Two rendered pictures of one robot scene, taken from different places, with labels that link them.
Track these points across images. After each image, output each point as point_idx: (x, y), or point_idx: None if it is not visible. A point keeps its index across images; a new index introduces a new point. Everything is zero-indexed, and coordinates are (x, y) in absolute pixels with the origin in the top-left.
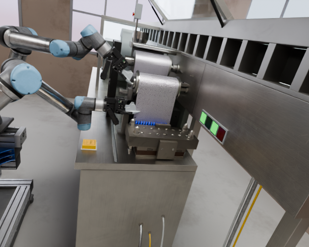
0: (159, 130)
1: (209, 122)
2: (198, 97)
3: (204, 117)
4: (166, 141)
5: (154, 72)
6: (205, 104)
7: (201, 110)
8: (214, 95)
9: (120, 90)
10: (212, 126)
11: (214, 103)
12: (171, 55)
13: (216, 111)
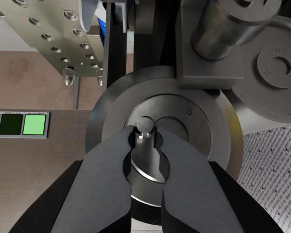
0: (70, 31)
1: (6, 125)
2: (77, 152)
3: (27, 126)
4: (11, 27)
5: (259, 176)
6: (44, 149)
7: (52, 133)
8: (18, 175)
9: (212, 10)
10: None
11: (10, 163)
12: None
13: None
